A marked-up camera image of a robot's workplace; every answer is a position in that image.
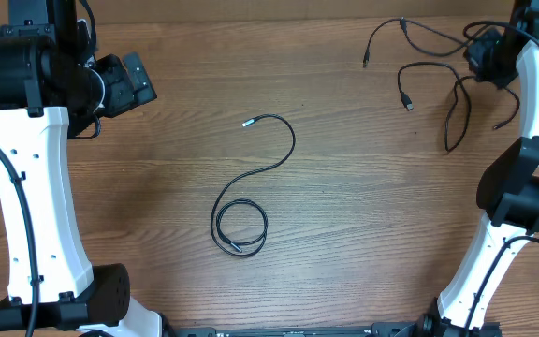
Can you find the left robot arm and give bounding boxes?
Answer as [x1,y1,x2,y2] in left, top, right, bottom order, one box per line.
[0,0,173,336]

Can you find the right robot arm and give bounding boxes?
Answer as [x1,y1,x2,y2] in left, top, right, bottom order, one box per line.
[395,1,539,336]

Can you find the cardboard wall panel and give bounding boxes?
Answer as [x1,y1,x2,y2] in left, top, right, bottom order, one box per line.
[0,0,523,27]

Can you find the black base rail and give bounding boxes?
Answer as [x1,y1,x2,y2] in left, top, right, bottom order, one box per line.
[170,322,415,337]

